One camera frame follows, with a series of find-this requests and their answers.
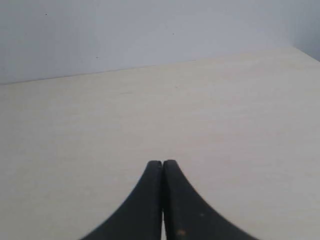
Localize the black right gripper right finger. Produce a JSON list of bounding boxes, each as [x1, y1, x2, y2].
[[163, 160, 247, 240]]

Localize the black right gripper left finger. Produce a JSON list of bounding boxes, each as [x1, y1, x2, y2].
[[83, 160, 163, 240]]

